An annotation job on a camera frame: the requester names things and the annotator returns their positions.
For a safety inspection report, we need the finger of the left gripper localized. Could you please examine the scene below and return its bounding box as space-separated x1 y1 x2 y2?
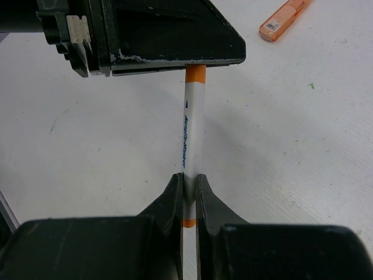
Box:
101 1 246 76

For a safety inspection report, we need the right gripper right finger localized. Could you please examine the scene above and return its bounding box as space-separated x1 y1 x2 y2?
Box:
195 174 249 279

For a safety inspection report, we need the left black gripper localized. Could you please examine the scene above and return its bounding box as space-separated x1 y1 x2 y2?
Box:
1 1 111 78

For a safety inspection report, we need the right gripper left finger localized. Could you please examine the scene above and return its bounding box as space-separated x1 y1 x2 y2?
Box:
138 173 184 279

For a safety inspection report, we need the orange capped white marker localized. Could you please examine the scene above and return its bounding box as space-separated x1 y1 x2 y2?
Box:
179 64 208 229

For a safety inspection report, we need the orange highlighter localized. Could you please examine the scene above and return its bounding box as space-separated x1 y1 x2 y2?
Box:
259 0 311 42

